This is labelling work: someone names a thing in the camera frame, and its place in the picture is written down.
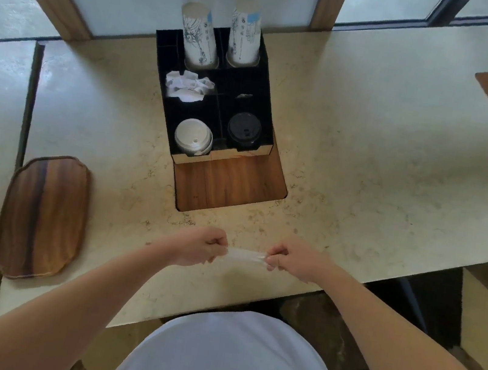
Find clear plastic wrapper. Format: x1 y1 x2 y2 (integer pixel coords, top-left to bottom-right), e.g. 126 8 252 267
221 245 272 272

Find person's right forearm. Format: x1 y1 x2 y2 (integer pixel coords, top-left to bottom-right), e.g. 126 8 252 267
305 256 488 370

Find person's right hand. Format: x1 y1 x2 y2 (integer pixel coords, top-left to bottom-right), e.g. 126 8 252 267
262 233 336 288

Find crumpled white napkins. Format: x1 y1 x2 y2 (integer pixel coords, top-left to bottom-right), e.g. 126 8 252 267
162 67 217 106

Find stack of black cup lids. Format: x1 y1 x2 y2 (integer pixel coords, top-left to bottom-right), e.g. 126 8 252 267
224 110 265 153

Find wooden tray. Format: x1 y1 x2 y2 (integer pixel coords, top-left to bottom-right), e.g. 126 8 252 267
0 147 96 289

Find dark metal window frame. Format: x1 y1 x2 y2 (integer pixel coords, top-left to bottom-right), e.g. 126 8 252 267
334 0 488 49

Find person's left hand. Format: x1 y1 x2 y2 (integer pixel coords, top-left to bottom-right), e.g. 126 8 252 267
163 220 232 275

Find black divided organizer box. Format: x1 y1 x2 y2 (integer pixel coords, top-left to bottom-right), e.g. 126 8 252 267
136 17 291 180

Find person's left forearm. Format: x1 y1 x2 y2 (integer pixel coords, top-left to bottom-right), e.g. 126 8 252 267
0 212 180 370

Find stack of printed paper cups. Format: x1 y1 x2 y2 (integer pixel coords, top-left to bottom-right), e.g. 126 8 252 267
173 0 228 73

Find stack of white cup lids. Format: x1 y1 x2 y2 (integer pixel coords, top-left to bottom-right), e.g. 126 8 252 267
171 116 216 160

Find person's white shirt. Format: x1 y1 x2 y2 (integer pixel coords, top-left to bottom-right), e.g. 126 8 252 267
104 290 376 370

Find stack of blue-label paper cups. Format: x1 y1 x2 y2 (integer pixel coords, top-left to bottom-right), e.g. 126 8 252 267
224 0 269 69

